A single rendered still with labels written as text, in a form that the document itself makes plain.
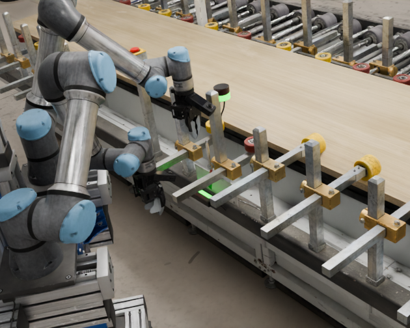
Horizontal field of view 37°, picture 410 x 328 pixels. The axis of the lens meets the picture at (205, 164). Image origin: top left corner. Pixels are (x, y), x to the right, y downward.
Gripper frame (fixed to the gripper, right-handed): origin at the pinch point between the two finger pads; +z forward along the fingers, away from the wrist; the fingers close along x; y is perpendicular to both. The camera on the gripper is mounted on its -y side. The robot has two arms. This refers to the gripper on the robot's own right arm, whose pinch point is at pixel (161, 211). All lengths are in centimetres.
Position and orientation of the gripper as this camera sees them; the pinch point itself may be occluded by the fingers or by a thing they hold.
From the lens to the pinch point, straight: 227.2
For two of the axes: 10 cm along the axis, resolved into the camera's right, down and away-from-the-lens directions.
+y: -7.7, 4.2, -4.8
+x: 6.2, 3.4, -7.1
